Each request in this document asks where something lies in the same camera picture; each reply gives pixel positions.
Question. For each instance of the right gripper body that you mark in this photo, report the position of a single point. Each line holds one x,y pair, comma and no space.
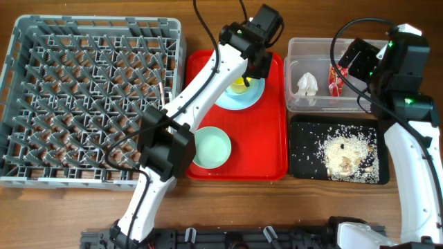
362,68

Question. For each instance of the red plastic tray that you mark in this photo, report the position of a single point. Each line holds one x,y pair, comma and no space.
258,136

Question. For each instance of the black waste tray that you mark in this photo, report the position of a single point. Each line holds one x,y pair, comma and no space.
301,152

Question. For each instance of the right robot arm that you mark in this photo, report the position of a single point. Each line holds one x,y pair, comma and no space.
390,78

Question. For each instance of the white plastic fork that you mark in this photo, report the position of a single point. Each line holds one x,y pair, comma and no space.
162,92

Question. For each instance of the clear plastic bin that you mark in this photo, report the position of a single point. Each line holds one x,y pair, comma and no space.
311,55

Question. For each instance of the white tissue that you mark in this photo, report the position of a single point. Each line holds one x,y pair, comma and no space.
307,85

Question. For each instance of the mint green bowl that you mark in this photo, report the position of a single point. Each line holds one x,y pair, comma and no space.
213,147

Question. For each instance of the rice food scraps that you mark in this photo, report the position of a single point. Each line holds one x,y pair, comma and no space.
349,155

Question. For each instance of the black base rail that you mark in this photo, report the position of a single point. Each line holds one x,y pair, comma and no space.
310,237

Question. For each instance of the light blue plate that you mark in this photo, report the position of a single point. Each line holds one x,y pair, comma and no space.
230,100

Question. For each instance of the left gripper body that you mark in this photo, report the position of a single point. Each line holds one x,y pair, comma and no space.
262,70

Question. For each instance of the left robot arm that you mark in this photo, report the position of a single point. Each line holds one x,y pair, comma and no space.
166,139

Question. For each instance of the red candy wrapper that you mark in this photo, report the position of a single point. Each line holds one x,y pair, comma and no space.
335,83

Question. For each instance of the yellow plastic cup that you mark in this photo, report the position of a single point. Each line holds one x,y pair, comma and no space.
238,86

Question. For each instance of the grey dishwasher rack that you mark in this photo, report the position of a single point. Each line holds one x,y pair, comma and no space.
73,85

